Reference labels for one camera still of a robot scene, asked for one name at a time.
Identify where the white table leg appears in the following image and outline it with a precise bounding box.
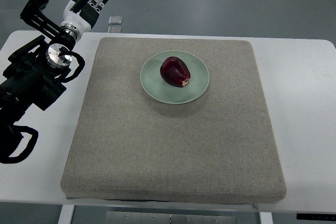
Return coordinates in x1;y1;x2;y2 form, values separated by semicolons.
259;212;274;224
57;205;75;224

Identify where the metal floor socket plate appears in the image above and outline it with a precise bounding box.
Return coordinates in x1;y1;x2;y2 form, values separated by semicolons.
108;16;123;25

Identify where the white table leg left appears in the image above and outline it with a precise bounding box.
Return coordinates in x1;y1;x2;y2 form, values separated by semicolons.
57;205;75;224

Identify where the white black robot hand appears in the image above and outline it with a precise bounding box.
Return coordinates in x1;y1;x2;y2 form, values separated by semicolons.
61;0;109;37

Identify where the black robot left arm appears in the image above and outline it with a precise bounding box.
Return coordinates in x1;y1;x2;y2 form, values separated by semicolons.
1;0;85;164

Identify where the white table leg right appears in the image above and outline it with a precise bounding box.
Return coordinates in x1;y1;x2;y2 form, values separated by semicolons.
259;212;274;224

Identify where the light green plate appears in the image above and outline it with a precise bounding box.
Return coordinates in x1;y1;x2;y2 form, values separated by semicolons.
140;50;210;104

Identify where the dark red apple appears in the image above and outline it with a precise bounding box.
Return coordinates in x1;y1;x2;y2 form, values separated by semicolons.
160;56;191;88

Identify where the grey metal table crossbar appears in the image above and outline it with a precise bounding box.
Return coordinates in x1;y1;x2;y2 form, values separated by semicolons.
105;211;237;224

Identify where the beige fabric cushion mat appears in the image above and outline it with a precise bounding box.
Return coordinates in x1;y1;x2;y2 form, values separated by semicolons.
60;37;286;205

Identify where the black table control panel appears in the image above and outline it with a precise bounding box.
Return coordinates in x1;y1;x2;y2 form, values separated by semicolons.
296;213;336;221

